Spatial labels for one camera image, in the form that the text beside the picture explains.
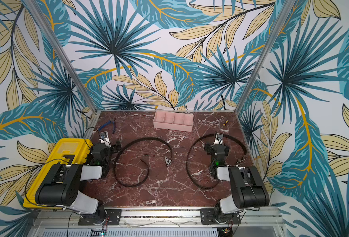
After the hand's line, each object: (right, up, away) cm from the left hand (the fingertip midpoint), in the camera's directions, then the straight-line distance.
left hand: (110, 140), depth 92 cm
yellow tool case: (-10, -3, -14) cm, 17 cm away
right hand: (+67, -1, 0) cm, 67 cm away
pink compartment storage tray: (+39, +13, +25) cm, 48 cm away
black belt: (+36, -12, -3) cm, 38 cm away
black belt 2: (+63, +2, +15) cm, 64 cm away
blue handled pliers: (-10, +11, +18) cm, 24 cm away
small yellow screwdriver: (+80, +12, +21) cm, 83 cm away
